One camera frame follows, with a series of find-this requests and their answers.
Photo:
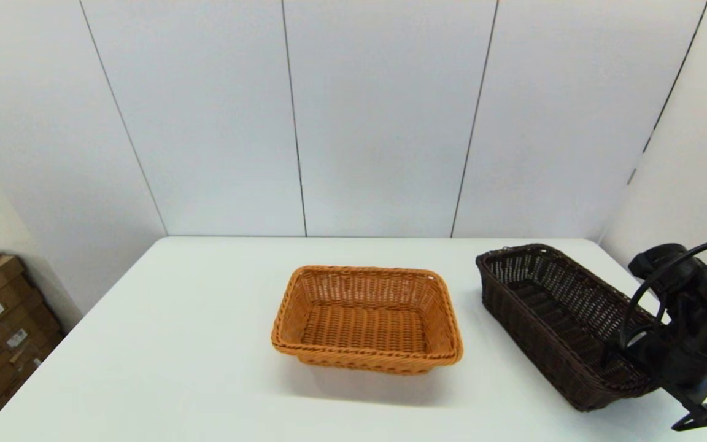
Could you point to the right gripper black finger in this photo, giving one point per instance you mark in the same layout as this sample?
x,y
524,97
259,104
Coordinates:
x,y
706,405
617,355

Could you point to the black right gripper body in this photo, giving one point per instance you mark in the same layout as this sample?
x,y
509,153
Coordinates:
x,y
679,365

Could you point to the dark brown wicker basket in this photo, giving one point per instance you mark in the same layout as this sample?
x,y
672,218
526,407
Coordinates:
x,y
550,307

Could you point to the orange wicker basket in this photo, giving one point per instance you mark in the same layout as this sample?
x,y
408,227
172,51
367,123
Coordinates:
x,y
366,319

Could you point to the cardboard box with white label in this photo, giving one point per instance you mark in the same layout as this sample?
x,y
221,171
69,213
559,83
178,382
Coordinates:
x,y
37,334
16,307

